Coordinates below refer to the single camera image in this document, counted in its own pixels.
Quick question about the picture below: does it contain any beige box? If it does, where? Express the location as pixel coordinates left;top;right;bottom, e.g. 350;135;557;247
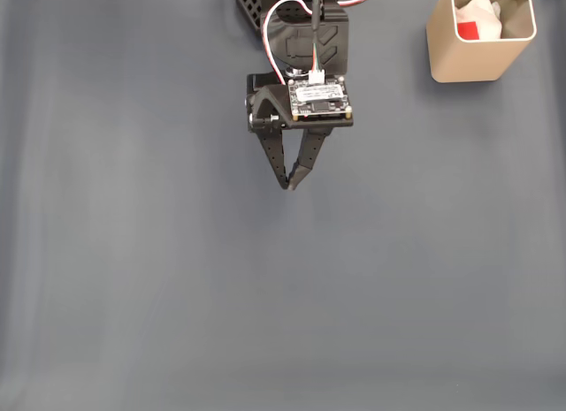
425;0;539;84

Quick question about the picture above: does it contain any camera circuit board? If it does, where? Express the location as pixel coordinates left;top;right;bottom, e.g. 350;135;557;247
287;74;354;123

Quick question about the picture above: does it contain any white crumpled paper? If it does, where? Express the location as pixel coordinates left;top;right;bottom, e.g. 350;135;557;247
454;0;505;42

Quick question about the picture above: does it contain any red cube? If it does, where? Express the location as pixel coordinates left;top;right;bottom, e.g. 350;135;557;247
456;19;481;41

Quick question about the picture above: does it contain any dark gray table mat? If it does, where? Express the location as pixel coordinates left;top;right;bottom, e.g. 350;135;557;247
0;0;566;411

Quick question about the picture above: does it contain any black camera cable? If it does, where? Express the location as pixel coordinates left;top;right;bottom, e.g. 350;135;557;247
308;0;326;85

